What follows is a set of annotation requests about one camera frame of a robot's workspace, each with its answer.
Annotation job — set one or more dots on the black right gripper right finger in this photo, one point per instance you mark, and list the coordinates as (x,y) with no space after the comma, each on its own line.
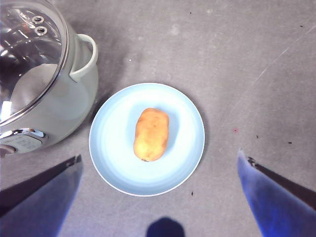
(279,202)

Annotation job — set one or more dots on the brown potato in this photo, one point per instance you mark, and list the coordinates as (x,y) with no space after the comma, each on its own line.
(151,134)

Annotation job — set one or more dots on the blue round plate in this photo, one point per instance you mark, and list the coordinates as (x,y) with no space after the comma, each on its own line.
(113,148)

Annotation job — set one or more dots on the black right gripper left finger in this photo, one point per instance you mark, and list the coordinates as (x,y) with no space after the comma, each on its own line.
(37,207)

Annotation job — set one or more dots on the pale green electric steamer pot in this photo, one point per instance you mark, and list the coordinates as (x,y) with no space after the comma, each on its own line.
(74,103)

